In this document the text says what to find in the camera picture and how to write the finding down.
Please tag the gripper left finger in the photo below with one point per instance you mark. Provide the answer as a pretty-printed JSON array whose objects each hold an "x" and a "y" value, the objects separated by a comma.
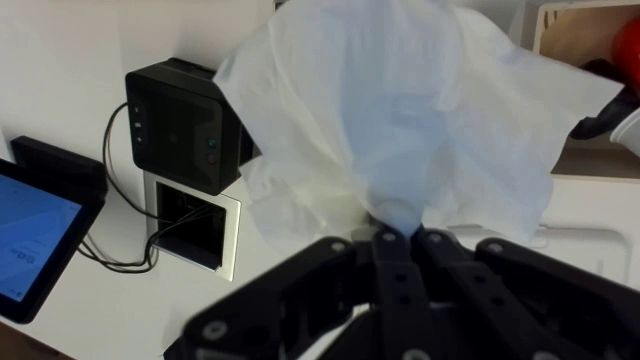
[{"x": 300, "y": 300}]

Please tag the white cup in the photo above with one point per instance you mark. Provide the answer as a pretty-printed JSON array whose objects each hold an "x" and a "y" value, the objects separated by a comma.
[{"x": 627, "y": 132}]

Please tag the black box device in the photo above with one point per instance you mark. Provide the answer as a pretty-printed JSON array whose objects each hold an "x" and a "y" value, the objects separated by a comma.
[{"x": 175, "y": 125}]

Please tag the black tablet with blue screen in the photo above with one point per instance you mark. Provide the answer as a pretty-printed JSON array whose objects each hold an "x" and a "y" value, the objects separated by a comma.
[{"x": 35, "y": 235}]

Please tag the black curved object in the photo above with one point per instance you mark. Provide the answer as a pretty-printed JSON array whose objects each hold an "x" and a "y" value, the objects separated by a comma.
[{"x": 607, "y": 115}]

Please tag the wooden box shelf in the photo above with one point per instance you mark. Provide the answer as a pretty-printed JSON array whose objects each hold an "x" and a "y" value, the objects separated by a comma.
[{"x": 585, "y": 75}]

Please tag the red object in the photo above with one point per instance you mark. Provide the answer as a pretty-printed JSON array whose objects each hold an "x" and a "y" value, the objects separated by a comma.
[{"x": 627, "y": 50}]

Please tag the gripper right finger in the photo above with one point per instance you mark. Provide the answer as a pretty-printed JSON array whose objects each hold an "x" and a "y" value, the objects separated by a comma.
[{"x": 525, "y": 300}]

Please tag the white paper napkin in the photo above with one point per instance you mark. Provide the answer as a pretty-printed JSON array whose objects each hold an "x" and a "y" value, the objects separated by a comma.
[{"x": 400, "y": 120}]

